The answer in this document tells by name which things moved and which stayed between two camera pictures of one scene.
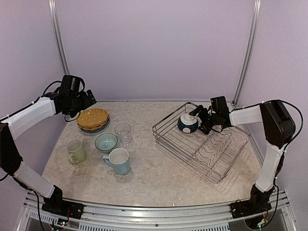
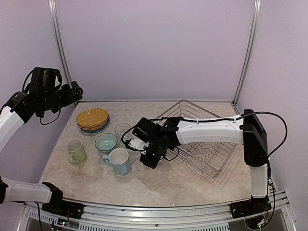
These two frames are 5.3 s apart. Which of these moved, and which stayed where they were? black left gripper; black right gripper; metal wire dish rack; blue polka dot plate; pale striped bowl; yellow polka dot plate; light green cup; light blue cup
Moved: black left gripper; yellow polka dot plate; black right gripper
Stayed: light blue cup; metal wire dish rack; light green cup; blue polka dot plate; pale striped bowl
